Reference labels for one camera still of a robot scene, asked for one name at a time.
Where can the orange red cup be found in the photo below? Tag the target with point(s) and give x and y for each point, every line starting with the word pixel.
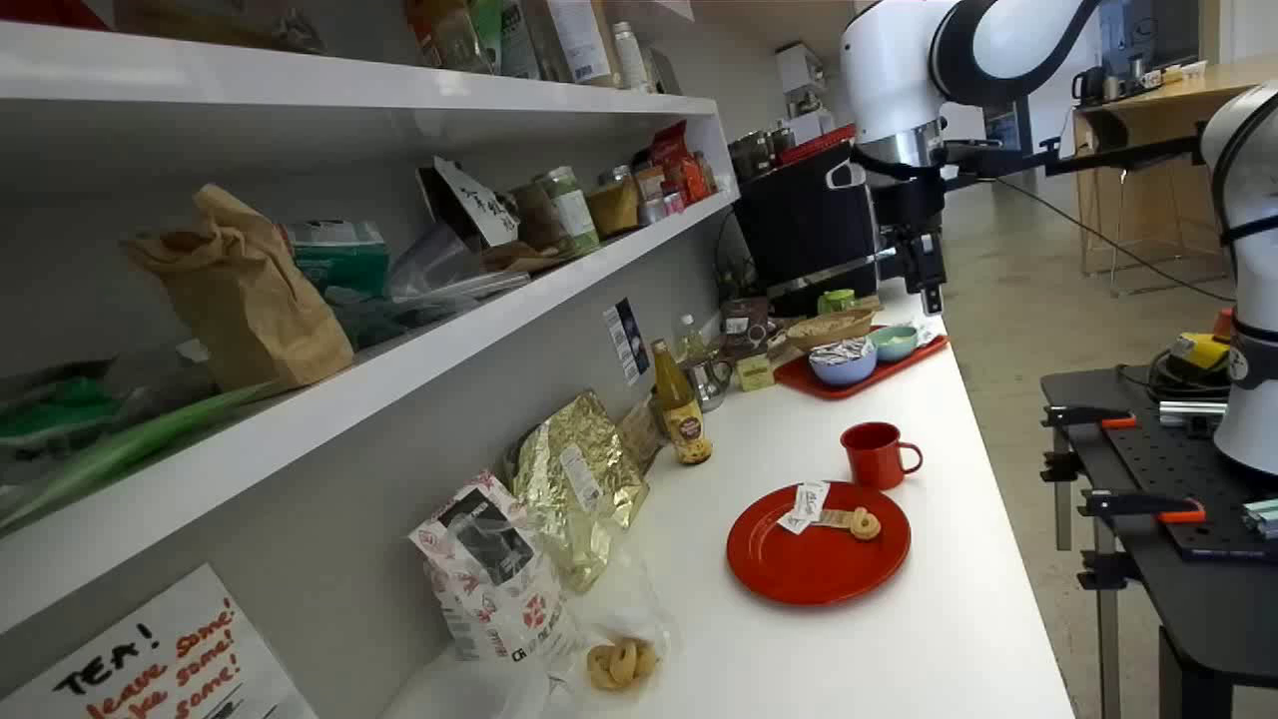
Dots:
pixel 879 455

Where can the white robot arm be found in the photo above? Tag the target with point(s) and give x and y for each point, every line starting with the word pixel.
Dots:
pixel 904 62

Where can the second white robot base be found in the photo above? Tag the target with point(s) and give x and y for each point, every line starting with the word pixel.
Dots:
pixel 1241 150

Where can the white tag on plate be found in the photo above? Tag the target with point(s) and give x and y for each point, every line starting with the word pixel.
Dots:
pixel 803 509

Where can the orange red plate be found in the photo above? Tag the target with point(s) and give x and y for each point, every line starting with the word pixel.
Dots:
pixel 820 563

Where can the cookie on plate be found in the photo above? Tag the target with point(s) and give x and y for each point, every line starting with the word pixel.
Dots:
pixel 866 523

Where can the yellow oil bottle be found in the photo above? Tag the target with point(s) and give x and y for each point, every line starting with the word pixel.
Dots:
pixel 681 410

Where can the gold foil bag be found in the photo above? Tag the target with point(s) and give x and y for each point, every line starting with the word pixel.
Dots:
pixel 580 489

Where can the green lidded jar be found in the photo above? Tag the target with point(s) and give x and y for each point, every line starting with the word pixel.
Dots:
pixel 570 209

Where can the red tray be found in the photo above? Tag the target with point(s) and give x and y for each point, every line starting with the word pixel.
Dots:
pixel 801 378

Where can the blue white bowl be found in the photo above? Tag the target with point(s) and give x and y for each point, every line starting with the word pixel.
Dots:
pixel 843 361

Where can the black coffee machine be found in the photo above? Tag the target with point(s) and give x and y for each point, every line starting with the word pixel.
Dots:
pixel 809 229

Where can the green bowl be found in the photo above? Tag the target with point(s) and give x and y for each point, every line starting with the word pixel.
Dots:
pixel 898 339

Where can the white printed coffee bag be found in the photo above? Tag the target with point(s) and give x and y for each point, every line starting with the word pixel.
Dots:
pixel 493 579

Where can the plastic bag with cookie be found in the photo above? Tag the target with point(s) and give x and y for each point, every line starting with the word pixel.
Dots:
pixel 619 651

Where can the brown paper bag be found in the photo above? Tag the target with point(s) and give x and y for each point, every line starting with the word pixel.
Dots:
pixel 237 290

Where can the handwritten tea sign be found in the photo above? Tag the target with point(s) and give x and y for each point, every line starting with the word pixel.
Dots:
pixel 188 651

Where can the green leafy packet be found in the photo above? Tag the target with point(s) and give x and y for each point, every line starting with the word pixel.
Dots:
pixel 86 426

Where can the black workbench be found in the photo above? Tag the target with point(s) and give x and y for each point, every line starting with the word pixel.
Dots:
pixel 1212 587

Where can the blue white wall card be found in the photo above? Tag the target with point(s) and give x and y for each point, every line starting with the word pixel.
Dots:
pixel 630 339

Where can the orange handled clamp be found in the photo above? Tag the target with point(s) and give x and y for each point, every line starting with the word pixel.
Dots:
pixel 1152 509

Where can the white wall shelf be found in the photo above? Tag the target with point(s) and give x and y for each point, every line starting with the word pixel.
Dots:
pixel 115 132

